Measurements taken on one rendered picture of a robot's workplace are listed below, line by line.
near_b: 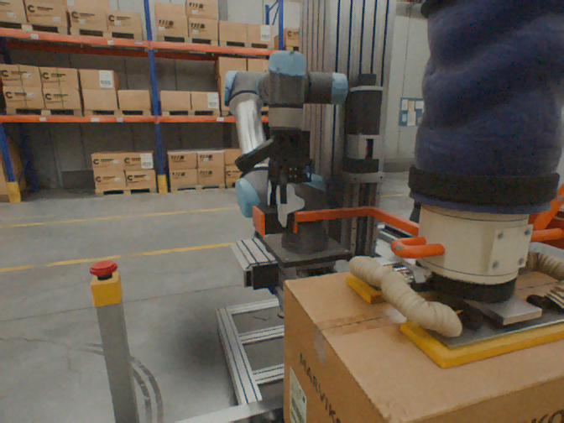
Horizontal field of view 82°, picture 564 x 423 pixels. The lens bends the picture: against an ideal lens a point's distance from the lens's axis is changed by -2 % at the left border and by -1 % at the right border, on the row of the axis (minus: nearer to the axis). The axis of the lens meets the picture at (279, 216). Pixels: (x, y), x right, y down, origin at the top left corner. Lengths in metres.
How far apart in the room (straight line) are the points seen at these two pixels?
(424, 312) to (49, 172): 8.93
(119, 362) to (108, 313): 0.17
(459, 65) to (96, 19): 7.45
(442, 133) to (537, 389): 0.39
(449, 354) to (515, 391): 0.08
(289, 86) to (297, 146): 0.13
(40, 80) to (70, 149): 1.84
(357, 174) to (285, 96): 0.51
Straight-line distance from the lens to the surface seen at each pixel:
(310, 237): 0.99
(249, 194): 0.92
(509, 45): 0.58
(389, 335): 0.61
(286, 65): 0.72
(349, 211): 0.83
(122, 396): 1.23
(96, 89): 7.63
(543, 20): 0.61
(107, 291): 1.03
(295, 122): 0.71
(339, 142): 1.20
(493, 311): 0.65
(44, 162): 9.16
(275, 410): 1.14
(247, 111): 1.10
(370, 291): 0.69
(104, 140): 8.91
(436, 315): 0.55
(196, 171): 7.54
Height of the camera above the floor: 1.41
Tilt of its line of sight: 15 degrees down
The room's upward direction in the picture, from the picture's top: straight up
